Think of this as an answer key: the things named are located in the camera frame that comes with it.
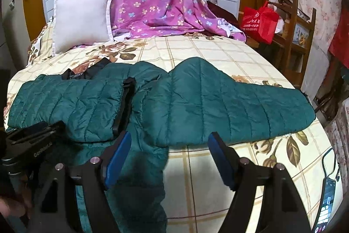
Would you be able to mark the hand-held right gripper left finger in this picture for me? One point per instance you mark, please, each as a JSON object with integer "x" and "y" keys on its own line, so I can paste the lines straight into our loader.
{"x": 118, "y": 159}

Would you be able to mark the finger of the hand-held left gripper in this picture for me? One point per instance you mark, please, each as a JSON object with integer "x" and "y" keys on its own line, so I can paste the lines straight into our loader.
{"x": 32, "y": 132}

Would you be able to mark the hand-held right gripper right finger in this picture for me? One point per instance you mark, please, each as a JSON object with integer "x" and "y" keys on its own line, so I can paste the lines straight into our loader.
{"x": 220, "y": 159}

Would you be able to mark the green quilted puffer jacket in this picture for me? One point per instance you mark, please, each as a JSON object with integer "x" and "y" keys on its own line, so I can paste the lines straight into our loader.
{"x": 190, "y": 102}

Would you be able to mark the person's left hand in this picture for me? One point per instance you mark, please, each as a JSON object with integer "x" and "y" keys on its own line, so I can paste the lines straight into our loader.
{"x": 15, "y": 208}

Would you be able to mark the cream floral bed sheet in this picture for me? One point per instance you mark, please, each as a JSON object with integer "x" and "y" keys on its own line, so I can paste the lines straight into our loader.
{"x": 207, "y": 50}

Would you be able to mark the black smartphone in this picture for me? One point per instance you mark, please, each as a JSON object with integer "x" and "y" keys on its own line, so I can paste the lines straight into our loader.
{"x": 325, "y": 203}

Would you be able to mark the white square pillow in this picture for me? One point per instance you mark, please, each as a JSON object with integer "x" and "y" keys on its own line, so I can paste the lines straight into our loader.
{"x": 81, "y": 20}

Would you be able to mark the wooden chair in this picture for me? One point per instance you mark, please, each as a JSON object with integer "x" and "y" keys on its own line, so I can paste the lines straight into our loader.
{"x": 291, "y": 39}

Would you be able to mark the red shopping bag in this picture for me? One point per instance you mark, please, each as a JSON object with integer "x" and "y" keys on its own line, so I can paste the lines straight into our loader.
{"x": 261, "y": 25}

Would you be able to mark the dark maroon blanket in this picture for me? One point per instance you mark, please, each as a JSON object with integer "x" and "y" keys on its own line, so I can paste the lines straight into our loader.
{"x": 218, "y": 12}

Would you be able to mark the red cloth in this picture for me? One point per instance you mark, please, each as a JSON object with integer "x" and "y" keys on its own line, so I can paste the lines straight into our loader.
{"x": 340, "y": 42}

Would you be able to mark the pale floral curtain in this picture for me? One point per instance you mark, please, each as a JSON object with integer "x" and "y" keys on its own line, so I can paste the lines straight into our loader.
{"x": 313, "y": 3}

